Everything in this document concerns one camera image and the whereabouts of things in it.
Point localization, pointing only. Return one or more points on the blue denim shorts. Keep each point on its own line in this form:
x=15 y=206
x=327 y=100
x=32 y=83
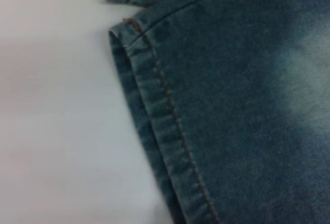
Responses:
x=232 y=105

